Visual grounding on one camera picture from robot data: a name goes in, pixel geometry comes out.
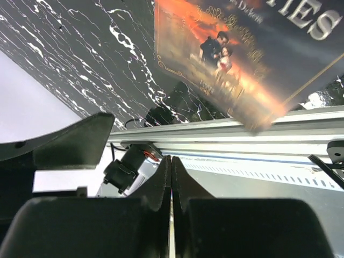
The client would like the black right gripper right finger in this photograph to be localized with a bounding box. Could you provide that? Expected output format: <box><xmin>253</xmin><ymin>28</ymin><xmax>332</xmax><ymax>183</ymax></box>
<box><xmin>171</xmin><ymin>157</ymin><xmax>334</xmax><ymax>257</ymax></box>

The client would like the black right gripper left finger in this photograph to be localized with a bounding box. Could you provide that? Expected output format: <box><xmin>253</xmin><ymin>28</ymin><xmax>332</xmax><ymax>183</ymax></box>
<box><xmin>0</xmin><ymin>112</ymin><xmax>116</xmax><ymax>258</ymax></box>

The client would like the dark Tale of Two Cities book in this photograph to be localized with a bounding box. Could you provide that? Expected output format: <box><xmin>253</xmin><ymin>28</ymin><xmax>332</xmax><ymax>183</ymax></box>
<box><xmin>154</xmin><ymin>1</ymin><xmax>343</xmax><ymax>133</ymax></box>

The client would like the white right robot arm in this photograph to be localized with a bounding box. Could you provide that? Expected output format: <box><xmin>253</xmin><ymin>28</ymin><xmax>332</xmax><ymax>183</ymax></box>
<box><xmin>1</xmin><ymin>113</ymin><xmax>334</xmax><ymax>257</ymax></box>

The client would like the white slotted cable duct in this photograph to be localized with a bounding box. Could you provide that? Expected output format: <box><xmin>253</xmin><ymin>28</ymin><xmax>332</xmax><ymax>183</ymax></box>
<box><xmin>164</xmin><ymin>152</ymin><xmax>343</xmax><ymax>192</ymax></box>

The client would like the aluminium front rail frame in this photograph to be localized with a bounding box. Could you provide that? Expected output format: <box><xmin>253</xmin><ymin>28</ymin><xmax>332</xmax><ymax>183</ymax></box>
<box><xmin>108</xmin><ymin>106</ymin><xmax>343</xmax><ymax>164</ymax></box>

